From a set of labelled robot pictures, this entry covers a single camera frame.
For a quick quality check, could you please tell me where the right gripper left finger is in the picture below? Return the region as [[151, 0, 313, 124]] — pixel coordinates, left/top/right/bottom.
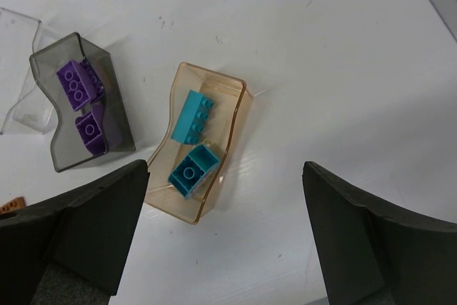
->
[[1, 159, 149, 304]]

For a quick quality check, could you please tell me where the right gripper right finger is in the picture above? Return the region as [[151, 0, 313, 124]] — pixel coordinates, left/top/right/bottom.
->
[[302, 161, 456, 304]]

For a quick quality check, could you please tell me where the orange lego brick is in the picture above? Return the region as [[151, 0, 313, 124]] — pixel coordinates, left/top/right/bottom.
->
[[0, 196, 26, 215]]

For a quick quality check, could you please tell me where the purple lego wedge piece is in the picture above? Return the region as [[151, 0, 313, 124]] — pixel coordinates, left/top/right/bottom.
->
[[75, 104, 107, 156]]

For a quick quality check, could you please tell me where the teal lego brick square large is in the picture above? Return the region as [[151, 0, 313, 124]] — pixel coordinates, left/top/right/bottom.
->
[[168, 144, 220, 199]]

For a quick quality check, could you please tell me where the purple lego brick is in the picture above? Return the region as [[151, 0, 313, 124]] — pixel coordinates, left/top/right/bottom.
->
[[80, 58, 104, 103], [56, 60, 96, 111]]

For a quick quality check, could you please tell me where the teal lego brick long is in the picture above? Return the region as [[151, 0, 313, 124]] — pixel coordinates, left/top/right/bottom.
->
[[171, 90, 214, 145]]

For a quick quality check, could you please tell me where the grey smoked plastic container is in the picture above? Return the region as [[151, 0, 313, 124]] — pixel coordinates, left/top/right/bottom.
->
[[29, 32, 136, 172]]

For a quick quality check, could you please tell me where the amber plastic container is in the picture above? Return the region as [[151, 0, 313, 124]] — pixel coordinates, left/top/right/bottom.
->
[[144, 62, 253, 224]]

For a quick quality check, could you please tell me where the clear plastic container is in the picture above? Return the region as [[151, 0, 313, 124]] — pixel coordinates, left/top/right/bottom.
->
[[1, 7, 59, 135]]

